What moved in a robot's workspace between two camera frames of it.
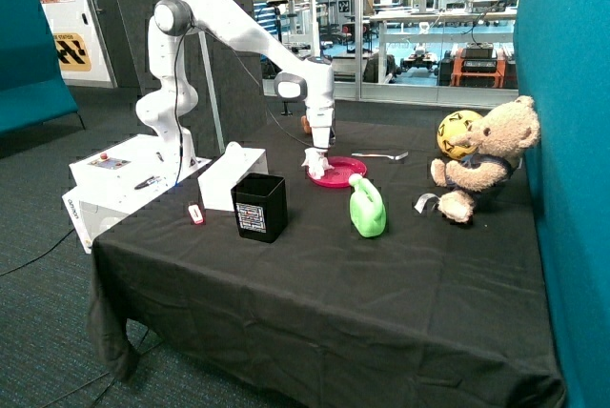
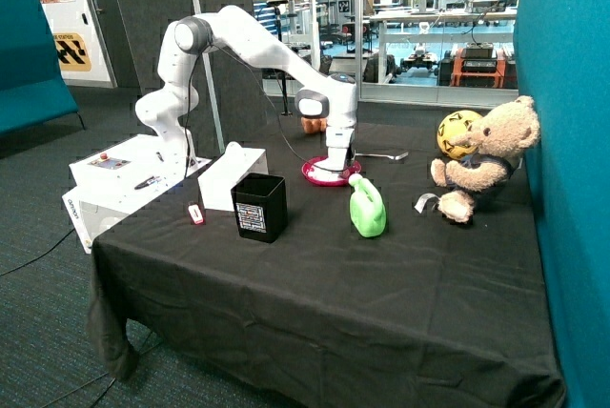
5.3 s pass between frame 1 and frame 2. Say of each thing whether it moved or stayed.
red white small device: stayed
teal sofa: stayed
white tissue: moved
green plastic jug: stayed
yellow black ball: stayed
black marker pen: stayed
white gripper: moved
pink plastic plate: moved
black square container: stayed
